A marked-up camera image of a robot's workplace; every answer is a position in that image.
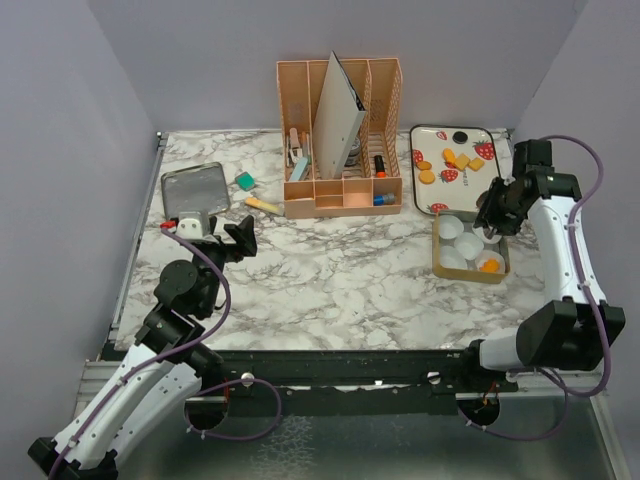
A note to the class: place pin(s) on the rectangular tan biscuit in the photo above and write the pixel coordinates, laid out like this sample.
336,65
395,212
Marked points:
461,162

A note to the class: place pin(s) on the teal eraser block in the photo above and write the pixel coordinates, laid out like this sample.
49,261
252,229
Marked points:
245,181

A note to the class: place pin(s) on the grey folder board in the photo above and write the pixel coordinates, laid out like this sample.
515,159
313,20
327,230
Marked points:
339,115

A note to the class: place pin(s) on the silver tin lid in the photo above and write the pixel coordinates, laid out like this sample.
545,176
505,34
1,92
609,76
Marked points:
198,188

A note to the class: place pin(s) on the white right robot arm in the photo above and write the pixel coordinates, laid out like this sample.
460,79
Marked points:
576,326

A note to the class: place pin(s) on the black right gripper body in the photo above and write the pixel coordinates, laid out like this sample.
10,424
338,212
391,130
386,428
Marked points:
505,207

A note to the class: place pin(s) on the black round sandwich cookie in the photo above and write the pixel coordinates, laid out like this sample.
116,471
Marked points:
460,137

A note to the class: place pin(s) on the peach plastic desk organizer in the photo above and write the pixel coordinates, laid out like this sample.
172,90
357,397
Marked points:
378,81

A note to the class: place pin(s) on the rectangular yellow cracker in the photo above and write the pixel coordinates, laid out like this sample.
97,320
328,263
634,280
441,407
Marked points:
476,164

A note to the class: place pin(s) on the blue white patterned tin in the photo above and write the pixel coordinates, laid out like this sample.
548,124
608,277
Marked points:
354,153

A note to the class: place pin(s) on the black orange marker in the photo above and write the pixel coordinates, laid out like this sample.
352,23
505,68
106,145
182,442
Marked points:
379,165

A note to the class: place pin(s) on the black-tipped metal tongs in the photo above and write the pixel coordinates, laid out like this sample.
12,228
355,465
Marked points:
481,220

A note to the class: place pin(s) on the strawberry print white tray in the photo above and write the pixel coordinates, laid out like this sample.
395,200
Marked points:
453,166

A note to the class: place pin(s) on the light blue eraser case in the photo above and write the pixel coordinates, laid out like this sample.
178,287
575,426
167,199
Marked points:
300,170

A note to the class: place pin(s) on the white paper cupcake liner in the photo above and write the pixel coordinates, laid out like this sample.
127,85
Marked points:
487,235
468,245
485,255
450,227

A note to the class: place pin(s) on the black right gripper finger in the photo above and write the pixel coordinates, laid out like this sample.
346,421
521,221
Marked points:
508,228
487,204

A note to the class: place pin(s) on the pink white stapler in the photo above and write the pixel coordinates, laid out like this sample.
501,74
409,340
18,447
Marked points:
295,146

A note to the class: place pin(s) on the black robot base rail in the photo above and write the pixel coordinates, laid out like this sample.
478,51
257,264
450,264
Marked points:
330,383

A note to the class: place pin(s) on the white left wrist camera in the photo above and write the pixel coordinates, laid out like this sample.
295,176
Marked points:
189,225

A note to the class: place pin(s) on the small oval brown cookie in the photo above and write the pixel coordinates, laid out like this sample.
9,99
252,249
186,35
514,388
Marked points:
424,165

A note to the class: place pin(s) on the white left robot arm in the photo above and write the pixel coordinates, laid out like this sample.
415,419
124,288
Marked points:
167,361

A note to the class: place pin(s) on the orange fish-shaped cookie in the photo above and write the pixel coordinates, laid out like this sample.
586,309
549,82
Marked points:
448,156
492,265

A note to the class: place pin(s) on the gold metal cookie tin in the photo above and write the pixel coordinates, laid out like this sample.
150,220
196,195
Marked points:
447,263

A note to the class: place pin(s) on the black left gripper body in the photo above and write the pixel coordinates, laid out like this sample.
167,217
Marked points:
220,253

